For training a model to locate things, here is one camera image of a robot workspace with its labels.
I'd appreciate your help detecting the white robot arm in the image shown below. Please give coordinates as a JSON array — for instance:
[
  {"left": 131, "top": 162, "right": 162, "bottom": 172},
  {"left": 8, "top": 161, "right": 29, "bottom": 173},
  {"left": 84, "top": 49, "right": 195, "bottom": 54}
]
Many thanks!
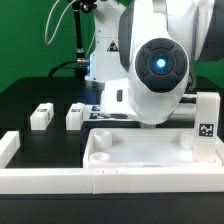
[{"left": 87, "top": 0, "right": 224, "bottom": 125}]

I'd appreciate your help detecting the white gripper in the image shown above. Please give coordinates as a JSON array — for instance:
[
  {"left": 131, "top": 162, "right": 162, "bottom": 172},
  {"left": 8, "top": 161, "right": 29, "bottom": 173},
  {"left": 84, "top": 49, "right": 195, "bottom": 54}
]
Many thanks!
[{"left": 100, "top": 79, "right": 198, "bottom": 122}]

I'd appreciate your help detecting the black cable on table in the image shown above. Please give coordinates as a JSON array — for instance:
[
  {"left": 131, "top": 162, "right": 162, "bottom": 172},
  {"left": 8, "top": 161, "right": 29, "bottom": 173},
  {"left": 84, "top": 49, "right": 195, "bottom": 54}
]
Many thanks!
[{"left": 47, "top": 59, "right": 88, "bottom": 78}]

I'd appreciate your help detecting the fiducial marker sheet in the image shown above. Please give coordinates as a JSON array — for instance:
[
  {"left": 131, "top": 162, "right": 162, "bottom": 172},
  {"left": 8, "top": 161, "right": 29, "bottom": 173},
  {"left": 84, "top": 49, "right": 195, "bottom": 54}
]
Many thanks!
[{"left": 83, "top": 105, "right": 128, "bottom": 121}]

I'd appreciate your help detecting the grey looped cable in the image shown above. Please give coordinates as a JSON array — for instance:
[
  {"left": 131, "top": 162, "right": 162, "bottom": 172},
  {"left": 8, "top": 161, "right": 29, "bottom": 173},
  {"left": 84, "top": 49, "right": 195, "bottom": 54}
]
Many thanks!
[{"left": 44, "top": 0, "right": 78, "bottom": 46}]

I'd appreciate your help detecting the white U-shaped obstacle fence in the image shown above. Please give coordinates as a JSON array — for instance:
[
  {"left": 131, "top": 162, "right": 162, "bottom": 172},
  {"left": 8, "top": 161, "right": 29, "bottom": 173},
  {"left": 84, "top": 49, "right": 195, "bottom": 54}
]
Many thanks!
[{"left": 0, "top": 131, "right": 224, "bottom": 194}]

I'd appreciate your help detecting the black camera stand pole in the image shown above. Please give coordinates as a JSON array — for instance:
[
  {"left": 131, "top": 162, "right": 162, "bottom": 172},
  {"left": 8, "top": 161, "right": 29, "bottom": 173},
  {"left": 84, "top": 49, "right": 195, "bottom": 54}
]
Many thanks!
[{"left": 68, "top": 0, "right": 97, "bottom": 78}]

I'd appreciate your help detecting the white desk tabletop panel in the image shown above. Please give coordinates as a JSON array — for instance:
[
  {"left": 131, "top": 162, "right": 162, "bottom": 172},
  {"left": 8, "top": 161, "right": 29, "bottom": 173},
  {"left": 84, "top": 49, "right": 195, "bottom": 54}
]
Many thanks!
[{"left": 83, "top": 128, "right": 224, "bottom": 168}]

